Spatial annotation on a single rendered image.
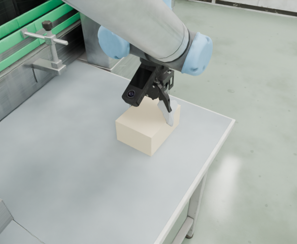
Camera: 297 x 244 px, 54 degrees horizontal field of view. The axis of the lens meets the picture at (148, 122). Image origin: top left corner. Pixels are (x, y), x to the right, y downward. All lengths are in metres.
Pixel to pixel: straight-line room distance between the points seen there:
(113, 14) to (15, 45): 0.71
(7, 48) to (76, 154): 0.39
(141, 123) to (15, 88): 0.44
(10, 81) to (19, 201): 0.39
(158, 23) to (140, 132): 0.42
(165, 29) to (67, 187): 0.50
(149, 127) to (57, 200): 0.30
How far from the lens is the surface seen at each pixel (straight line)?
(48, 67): 1.02
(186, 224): 1.33
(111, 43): 0.59
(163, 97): 0.76
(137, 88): 0.72
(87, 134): 0.89
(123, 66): 1.25
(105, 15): 0.34
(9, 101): 1.03
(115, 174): 0.78
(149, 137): 0.76
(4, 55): 1.00
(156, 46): 0.44
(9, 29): 1.10
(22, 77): 1.04
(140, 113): 0.83
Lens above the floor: 1.37
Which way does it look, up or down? 43 degrees down
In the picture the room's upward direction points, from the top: straight up
